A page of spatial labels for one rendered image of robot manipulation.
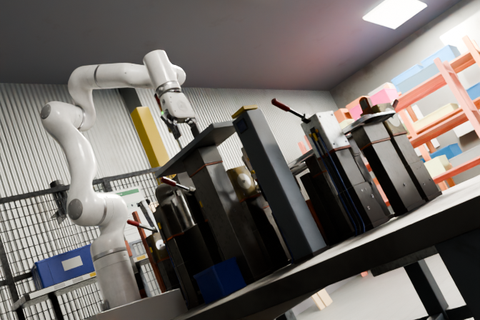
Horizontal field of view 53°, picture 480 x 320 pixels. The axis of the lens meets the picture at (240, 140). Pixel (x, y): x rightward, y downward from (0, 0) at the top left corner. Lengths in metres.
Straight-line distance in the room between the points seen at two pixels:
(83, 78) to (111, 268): 0.69
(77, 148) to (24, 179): 3.14
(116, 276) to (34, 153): 3.54
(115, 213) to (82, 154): 0.25
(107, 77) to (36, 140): 3.46
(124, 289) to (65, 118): 0.65
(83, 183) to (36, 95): 3.80
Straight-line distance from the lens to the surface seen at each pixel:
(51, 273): 2.41
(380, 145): 1.54
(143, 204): 2.24
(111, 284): 1.70
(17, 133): 5.18
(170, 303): 1.65
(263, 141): 1.36
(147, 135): 3.20
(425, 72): 6.99
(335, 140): 1.42
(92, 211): 1.72
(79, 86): 1.90
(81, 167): 1.81
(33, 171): 5.04
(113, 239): 1.73
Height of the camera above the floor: 0.73
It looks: 14 degrees up
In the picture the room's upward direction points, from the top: 25 degrees counter-clockwise
